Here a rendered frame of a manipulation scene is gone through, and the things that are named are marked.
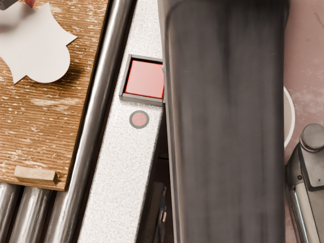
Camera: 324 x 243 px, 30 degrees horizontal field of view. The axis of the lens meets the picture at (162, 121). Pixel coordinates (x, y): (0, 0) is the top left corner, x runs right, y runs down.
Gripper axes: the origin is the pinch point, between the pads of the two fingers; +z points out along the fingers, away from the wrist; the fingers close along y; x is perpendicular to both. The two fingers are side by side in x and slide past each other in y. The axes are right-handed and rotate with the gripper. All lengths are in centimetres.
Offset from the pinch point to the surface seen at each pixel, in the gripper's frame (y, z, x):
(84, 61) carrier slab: -5.3, 8.4, 9.1
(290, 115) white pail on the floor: -48, 67, 26
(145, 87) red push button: -9.9, 9.1, 18.7
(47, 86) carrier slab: 1.7, 8.4, 8.7
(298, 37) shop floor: -86, 103, 2
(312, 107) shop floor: -70, 103, 23
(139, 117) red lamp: -6.0, 10.4, 21.5
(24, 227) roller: 17.7, 9.7, 23.8
